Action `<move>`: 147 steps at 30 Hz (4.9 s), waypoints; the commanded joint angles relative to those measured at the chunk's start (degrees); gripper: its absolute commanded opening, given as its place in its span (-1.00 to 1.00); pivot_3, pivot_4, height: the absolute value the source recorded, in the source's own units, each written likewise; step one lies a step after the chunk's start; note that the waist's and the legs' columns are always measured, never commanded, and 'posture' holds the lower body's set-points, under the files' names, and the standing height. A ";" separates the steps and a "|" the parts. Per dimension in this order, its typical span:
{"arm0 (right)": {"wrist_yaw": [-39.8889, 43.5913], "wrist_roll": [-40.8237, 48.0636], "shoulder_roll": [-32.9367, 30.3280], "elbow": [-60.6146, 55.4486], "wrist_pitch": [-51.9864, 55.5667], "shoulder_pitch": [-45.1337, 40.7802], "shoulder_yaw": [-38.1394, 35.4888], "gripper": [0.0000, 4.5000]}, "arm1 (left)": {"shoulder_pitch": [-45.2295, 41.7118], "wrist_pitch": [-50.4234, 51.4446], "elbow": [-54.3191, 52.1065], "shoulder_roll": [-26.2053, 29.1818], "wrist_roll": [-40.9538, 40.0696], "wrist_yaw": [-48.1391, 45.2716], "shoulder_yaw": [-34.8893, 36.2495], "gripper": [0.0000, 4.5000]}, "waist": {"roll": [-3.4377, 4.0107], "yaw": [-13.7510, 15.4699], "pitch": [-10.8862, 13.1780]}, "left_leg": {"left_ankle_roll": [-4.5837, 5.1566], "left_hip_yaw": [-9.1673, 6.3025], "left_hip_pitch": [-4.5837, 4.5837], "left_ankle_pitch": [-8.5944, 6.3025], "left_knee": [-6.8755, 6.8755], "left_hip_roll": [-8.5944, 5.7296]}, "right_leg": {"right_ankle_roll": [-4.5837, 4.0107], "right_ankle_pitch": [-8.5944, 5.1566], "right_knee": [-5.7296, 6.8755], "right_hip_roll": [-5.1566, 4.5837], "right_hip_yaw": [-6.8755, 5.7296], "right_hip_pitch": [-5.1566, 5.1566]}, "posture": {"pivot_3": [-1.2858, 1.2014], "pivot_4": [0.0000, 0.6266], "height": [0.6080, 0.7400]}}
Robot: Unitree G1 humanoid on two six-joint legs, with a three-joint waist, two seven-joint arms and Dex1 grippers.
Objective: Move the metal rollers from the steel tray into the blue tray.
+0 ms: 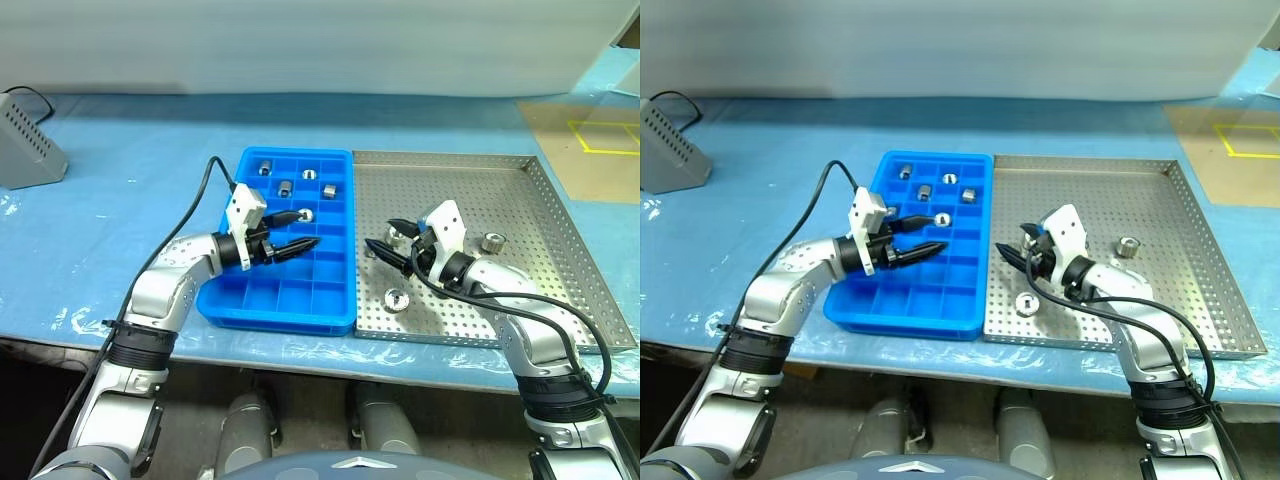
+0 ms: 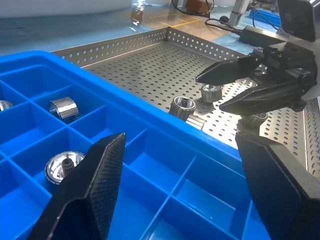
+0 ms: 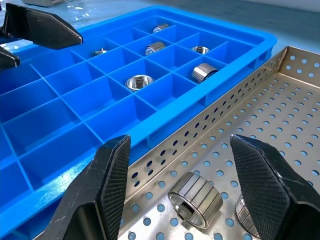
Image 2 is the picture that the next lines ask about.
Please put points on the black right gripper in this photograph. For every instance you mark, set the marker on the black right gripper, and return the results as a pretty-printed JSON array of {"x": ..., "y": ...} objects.
[{"x": 290, "y": 62}]

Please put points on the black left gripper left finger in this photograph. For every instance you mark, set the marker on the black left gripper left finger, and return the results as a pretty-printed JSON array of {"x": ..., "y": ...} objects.
[{"x": 100, "y": 190}]

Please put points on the perforated metal tray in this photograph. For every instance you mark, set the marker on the perforated metal tray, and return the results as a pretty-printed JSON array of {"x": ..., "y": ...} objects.
[{"x": 155, "y": 75}]

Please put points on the blue compartment tray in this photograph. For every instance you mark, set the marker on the blue compartment tray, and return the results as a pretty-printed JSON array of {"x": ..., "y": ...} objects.
[{"x": 150, "y": 205}]

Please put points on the blue plastic strips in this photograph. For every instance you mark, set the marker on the blue plastic strips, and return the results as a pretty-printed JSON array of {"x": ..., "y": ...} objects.
[{"x": 265, "y": 15}]

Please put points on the black rectangular power brick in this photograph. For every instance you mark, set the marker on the black rectangular power brick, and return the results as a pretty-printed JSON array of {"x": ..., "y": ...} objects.
[{"x": 260, "y": 37}]

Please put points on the silver metal stand leg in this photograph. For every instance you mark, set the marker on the silver metal stand leg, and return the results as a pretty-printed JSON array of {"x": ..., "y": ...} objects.
[{"x": 236, "y": 11}]

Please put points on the brown box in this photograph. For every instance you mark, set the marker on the brown box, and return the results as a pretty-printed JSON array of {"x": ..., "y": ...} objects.
[{"x": 200, "y": 5}]

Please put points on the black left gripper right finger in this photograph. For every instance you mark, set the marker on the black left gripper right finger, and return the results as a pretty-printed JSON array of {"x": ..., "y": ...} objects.
[{"x": 282, "y": 195}]

